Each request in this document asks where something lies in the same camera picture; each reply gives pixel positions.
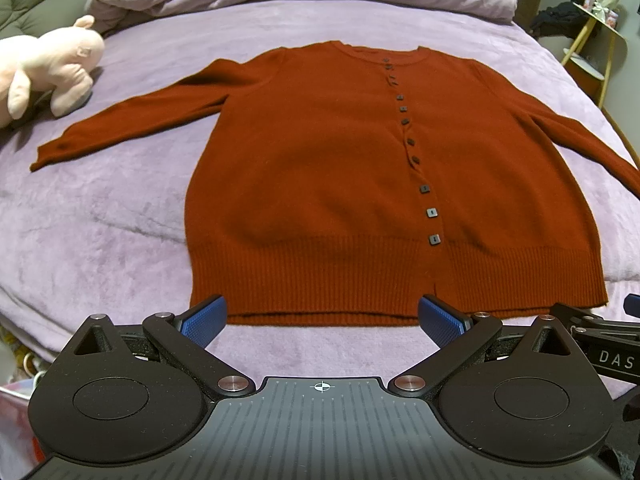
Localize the pink plush toy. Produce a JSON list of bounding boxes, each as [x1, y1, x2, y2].
[[0, 15, 106, 132]]

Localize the red button cardigan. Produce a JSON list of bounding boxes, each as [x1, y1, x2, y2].
[[29, 40, 640, 329]]

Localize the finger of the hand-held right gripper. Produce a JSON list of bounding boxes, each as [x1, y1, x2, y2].
[[547, 294, 640, 342]]

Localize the yellow-legged side table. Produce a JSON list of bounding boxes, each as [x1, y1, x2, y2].
[[560, 0, 629, 107]]

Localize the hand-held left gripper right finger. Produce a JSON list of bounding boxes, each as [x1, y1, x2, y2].
[[387, 294, 588, 396]]

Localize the black cloth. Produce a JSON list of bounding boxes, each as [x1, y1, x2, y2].
[[529, 0, 602, 41]]

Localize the red and white bag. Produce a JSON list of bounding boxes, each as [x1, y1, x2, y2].
[[0, 379, 43, 476]]

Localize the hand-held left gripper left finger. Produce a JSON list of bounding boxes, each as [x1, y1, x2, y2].
[[56, 294, 253, 396]]

